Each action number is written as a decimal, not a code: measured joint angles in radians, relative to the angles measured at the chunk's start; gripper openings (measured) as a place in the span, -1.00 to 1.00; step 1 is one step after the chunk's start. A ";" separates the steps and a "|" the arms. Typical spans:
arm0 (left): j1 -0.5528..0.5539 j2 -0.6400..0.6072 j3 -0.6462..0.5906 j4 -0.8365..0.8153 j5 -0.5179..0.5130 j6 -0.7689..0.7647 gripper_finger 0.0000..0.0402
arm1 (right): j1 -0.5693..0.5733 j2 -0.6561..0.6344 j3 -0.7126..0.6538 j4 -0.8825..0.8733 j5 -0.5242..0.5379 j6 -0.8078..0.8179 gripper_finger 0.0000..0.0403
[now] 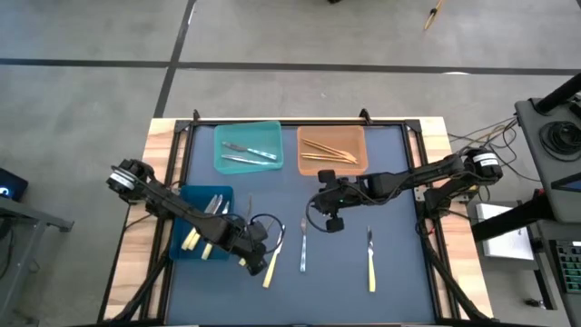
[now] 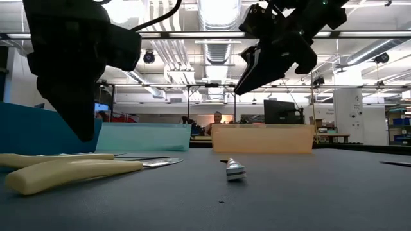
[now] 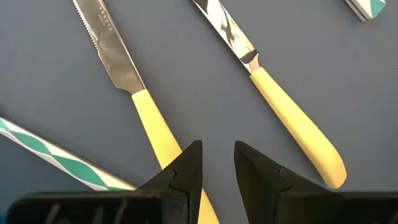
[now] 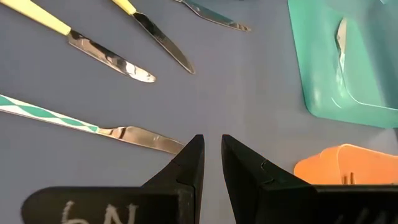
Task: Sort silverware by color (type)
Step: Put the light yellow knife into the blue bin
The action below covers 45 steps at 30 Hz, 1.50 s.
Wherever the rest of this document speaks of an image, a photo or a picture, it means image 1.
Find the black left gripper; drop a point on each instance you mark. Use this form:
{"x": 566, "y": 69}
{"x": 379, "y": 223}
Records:
{"x": 245, "y": 238}

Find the teal plastic bin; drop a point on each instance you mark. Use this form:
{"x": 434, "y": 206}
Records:
{"x": 268, "y": 131}

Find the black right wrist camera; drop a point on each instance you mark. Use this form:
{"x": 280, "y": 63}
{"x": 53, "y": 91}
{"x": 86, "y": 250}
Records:
{"x": 334, "y": 224}

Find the grey equipment cart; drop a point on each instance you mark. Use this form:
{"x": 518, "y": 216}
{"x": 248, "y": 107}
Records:
{"x": 535, "y": 150}

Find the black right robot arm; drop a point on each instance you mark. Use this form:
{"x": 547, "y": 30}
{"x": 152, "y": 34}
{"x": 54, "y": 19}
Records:
{"x": 422, "y": 175}

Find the white box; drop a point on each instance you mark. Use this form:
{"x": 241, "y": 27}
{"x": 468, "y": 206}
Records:
{"x": 499, "y": 245}

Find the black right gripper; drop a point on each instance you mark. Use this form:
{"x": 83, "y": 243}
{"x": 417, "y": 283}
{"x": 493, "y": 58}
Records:
{"x": 338, "y": 195}

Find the grey side table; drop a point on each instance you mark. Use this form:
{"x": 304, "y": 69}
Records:
{"x": 22, "y": 213}

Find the black slanted bar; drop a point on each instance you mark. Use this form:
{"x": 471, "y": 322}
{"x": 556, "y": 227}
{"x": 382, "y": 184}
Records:
{"x": 513, "y": 218}

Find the yellow stick tool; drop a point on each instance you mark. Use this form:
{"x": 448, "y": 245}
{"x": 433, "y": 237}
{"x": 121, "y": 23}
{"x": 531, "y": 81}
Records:
{"x": 432, "y": 18}

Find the silver metal bracket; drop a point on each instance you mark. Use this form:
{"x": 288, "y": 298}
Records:
{"x": 417, "y": 195}

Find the dark blue plastic bin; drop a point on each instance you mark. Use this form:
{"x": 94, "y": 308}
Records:
{"x": 199, "y": 195}

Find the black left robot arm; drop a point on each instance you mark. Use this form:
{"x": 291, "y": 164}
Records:
{"x": 172, "y": 204}

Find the orange plastic bin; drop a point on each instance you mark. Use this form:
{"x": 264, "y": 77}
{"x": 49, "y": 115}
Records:
{"x": 354, "y": 136}

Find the keypad with blue keys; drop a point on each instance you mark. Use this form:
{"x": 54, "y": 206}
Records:
{"x": 571, "y": 268}

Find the black cart pole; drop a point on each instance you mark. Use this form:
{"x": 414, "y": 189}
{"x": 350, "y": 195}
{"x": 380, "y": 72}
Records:
{"x": 560, "y": 94}

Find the black frame clamp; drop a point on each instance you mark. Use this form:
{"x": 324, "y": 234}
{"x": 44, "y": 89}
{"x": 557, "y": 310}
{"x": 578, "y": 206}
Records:
{"x": 196, "y": 115}
{"x": 364, "y": 115}

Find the black aluminium table frame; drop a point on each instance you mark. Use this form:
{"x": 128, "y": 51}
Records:
{"x": 292, "y": 122}

